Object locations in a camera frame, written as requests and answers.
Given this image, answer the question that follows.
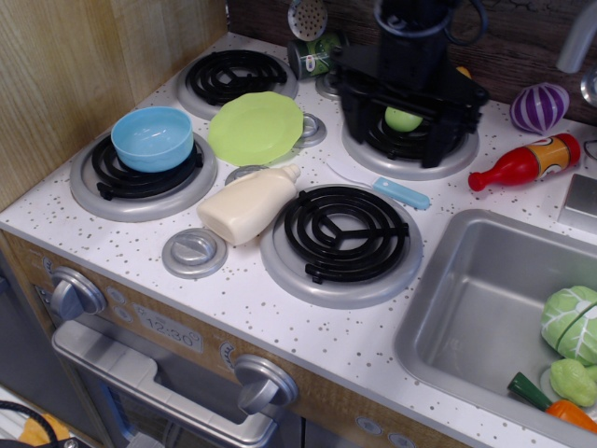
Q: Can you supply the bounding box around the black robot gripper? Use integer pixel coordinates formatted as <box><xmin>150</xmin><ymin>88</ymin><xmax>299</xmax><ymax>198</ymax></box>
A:
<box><xmin>332</xmin><ymin>1</ymin><xmax>489</xmax><ymax>168</ymax></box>

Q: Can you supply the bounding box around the green toy pear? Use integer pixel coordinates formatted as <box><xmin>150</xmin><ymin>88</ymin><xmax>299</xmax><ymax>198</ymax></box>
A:
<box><xmin>384</xmin><ymin>107</ymin><xmax>423</xmax><ymax>133</ymax></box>

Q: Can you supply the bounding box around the light blue plastic bowl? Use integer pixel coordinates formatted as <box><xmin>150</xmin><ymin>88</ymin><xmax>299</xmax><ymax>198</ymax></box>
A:
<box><xmin>110</xmin><ymin>106</ymin><xmax>194</xmax><ymax>173</ymax></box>

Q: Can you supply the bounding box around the back right black burner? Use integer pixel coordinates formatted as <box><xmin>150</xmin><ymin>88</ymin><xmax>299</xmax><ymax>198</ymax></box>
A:
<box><xmin>341</xmin><ymin>105</ymin><xmax>479</xmax><ymax>181</ymax></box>

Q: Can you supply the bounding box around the black burner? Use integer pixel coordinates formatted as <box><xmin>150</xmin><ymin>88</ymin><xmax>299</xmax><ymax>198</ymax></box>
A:
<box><xmin>341</xmin><ymin>105</ymin><xmax>479</xmax><ymax>181</ymax></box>
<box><xmin>70</xmin><ymin>134</ymin><xmax>217</xmax><ymax>222</ymax></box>
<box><xmin>176</xmin><ymin>49</ymin><xmax>299</xmax><ymax>120</ymax></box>
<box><xmin>260</xmin><ymin>185</ymin><xmax>423</xmax><ymax>309</ymax></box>

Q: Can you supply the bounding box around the yellow toy corn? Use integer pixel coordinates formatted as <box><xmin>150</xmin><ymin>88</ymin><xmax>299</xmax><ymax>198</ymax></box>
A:
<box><xmin>456</xmin><ymin>66</ymin><xmax>472</xmax><ymax>79</ymax></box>

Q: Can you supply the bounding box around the back stovetop silver knob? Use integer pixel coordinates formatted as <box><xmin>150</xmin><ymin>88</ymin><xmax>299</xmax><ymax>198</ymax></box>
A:
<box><xmin>315</xmin><ymin>72</ymin><xmax>340</xmax><ymax>101</ymax></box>

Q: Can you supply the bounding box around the stovetop silver knob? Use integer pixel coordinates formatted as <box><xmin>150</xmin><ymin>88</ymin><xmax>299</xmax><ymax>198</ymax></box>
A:
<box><xmin>315</xmin><ymin>72</ymin><xmax>340</xmax><ymax>101</ymax></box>
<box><xmin>225</xmin><ymin>165</ymin><xmax>268</xmax><ymax>186</ymax></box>
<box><xmin>294</xmin><ymin>113</ymin><xmax>327</xmax><ymax>149</ymax></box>
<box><xmin>161</xmin><ymin>228</ymin><xmax>228</xmax><ymax>279</ymax></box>

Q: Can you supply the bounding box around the centre stovetop silver knob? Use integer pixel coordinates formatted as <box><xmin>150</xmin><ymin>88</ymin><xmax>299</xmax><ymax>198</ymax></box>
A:
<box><xmin>294</xmin><ymin>113</ymin><xmax>327</xmax><ymax>149</ymax></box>

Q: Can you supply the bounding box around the green toy can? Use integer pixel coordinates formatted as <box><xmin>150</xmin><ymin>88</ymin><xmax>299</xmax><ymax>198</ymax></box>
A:
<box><xmin>286</xmin><ymin>31</ymin><xmax>349</xmax><ymax>79</ymax></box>

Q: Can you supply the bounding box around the red ketchup bottle toy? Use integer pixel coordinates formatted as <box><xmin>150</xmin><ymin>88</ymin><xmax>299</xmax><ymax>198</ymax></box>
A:
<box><xmin>468</xmin><ymin>133</ymin><xmax>581</xmax><ymax>191</ymax></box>

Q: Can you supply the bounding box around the silver perforated ladle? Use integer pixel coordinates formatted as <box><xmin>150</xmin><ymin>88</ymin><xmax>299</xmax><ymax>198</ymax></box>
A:
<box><xmin>287</xmin><ymin>0</ymin><xmax>328</xmax><ymax>41</ymax></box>

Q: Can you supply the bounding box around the front right black burner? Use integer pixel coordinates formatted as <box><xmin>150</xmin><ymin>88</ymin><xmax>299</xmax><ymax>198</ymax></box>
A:
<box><xmin>260</xmin><ymin>185</ymin><xmax>423</xmax><ymax>309</ymax></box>

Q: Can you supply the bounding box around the light green plastic plate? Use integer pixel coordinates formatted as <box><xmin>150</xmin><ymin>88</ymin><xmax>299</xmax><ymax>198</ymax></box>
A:
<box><xmin>208</xmin><ymin>91</ymin><xmax>303</xmax><ymax>166</ymax></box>

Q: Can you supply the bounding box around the purple striped toy onion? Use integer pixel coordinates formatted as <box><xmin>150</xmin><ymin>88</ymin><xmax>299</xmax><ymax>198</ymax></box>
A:
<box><xmin>509</xmin><ymin>82</ymin><xmax>570</xmax><ymax>134</ymax></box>

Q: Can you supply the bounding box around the middle stovetop silver knob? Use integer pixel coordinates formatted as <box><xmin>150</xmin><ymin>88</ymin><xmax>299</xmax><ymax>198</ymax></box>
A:
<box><xmin>225</xmin><ymin>165</ymin><xmax>268</xmax><ymax>186</ymax></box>

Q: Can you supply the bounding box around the cream plastic bottle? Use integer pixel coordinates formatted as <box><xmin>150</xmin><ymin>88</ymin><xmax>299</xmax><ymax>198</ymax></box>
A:
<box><xmin>197</xmin><ymin>164</ymin><xmax>301</xmax><ymax>245</ymax></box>

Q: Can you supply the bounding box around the silver faucet base block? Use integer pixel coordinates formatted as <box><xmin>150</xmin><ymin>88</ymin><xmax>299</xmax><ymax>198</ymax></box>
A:
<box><xmin>558</xmin><ymin>174</ymin><xmax>596</xmax><ymax>233</ymax></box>

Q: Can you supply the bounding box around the back left black burner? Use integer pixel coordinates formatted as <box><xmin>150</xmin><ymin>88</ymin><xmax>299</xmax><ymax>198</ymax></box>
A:
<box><xmin>176</xmin><ymin>49</ymin><xmax>299</xmax><ymax>120</ymax></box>

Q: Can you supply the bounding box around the silver faucet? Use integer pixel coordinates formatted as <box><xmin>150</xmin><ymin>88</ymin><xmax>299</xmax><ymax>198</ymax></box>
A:
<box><xmin>556</xmin><ymin>1</ymin><xmax>596</xmax><ymax>74</ymax></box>

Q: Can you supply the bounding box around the silver sink basin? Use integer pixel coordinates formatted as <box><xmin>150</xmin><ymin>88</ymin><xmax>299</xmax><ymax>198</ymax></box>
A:
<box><xmin>395</xmin><ymin>210</ymin><xmax>596</xmax><ymax>447</ymax></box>

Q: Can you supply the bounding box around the front stovetop silver knob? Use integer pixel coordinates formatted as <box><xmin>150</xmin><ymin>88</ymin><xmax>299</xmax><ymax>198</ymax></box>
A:
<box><xmin>161</xmin><ymin>228</ymin><xmax>228</xmax><ymax>279</ymax></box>

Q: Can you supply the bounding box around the green toy cabbage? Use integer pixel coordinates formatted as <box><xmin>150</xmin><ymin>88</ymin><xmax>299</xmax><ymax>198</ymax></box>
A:
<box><xmin>540</xmin><ymin>286</ymin><xmax>596</xmax><ymax>366</ymax></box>

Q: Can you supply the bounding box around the right oven silver knob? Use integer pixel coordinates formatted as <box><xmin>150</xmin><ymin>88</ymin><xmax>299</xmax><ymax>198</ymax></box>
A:
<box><xmin>234</xmin><ymin>354</ymin><xmax>299</xmax><ymax>415</ymax></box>

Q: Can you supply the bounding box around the oven silver knob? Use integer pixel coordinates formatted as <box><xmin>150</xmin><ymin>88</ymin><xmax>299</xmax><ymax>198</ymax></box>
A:
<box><xmin>234</xmin><ymin>354</ymin><xmax>299</xmax><ymax>415</ymax></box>
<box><xmin>49</xmin><ymin>266</ymin><xmax>107</xmax><ymax>321</ymax></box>

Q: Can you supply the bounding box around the front left black burner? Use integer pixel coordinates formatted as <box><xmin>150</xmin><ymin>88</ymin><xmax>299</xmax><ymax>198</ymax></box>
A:
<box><xmin>70</xmin><ymin>134</ymin><xmax>217</xmax><ymax>222</ymax></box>

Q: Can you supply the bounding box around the small green toy vegetable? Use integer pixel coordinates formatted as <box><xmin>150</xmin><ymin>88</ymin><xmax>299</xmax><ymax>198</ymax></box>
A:
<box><xmin>549</xmin><ymin>358</ymin><xmax>596</xmax><ymax>407</ymax></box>

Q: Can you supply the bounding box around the orange toy carrot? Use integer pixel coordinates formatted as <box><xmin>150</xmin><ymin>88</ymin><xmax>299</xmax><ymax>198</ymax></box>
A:
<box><xmin>507</xmin><ymin>372</ymin><xmax>596</xmax><ymax>433</ymax></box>

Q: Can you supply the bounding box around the left oven silver knob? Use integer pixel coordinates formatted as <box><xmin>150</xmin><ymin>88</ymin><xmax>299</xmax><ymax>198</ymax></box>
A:
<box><xmin>49</xmin><ymin>266</ymin><xmax>107</xmax><ymax>321</ymax></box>

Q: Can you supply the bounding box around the yellow object on floor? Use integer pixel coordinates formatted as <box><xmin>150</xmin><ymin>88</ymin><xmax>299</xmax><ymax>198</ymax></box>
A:
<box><xmin>18</xmin><ymin>413</ymin><xmax>71</xmax><ymax>446</ymax></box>

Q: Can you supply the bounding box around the blue handled toy knife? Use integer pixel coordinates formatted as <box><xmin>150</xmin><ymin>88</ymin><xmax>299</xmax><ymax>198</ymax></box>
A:
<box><xmin>325</xmin><ymin>156</ymin><xmax>432</xmax><ymax>212</ymax></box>

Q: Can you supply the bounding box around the silver oven door handle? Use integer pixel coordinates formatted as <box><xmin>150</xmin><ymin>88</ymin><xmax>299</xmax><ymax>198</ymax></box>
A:
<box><xmin>52</xmin><ymin>322</ymin><xmax>285</xmax><ymax>447</ymax></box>

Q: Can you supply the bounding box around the black cable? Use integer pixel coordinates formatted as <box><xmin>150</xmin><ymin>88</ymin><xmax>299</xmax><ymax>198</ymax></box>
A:
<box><xmin>0</xmin><ymin>399</ymin><xmax>60</xmax><ymax>448</ymax></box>

